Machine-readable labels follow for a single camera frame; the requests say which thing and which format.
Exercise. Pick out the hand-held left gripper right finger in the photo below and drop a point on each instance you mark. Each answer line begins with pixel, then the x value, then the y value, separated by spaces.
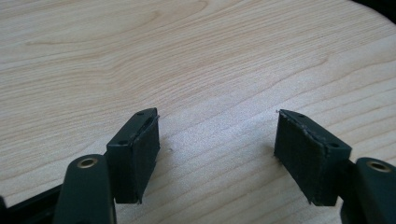
pixel 311 155

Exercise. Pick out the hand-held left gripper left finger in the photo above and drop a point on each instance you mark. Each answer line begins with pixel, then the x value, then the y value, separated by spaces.
pixel 134 155

